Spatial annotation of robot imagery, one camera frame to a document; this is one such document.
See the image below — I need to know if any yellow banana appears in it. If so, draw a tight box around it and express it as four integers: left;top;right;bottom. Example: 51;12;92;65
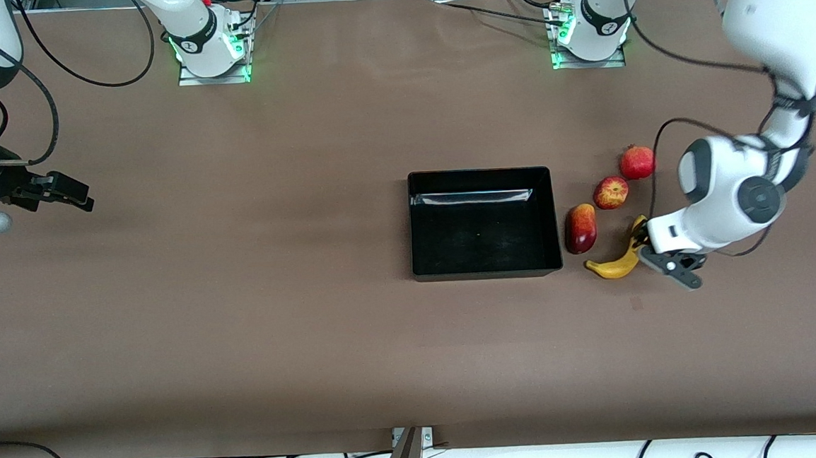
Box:
583;214;653;281

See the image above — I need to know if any red yellow apple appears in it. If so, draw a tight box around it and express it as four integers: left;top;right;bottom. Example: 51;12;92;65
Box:
592;175;631;211

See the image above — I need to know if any red yellow mango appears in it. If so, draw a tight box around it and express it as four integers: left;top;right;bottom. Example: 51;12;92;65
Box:
563;203;599;255

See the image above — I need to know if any red pomegranate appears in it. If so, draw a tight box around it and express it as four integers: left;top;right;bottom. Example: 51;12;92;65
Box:
618;143;658;182

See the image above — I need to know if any black rectangular plastic tray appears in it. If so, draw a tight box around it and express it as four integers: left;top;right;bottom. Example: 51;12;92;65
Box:
405;163;564;285

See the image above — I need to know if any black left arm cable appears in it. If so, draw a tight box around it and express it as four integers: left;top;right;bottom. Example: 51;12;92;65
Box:
621;0;816;265

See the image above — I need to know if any long black right arm cable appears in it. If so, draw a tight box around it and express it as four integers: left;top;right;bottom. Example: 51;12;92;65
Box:
8;0;158;94

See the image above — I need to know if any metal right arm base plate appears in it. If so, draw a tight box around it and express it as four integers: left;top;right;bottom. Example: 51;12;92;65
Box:
174;12;253;88

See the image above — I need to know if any black cable on table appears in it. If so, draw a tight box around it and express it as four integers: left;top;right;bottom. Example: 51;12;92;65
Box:
436;0;570;35

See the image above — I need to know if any metal table edge bracket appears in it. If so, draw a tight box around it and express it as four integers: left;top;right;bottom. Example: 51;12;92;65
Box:
374;425;436;458

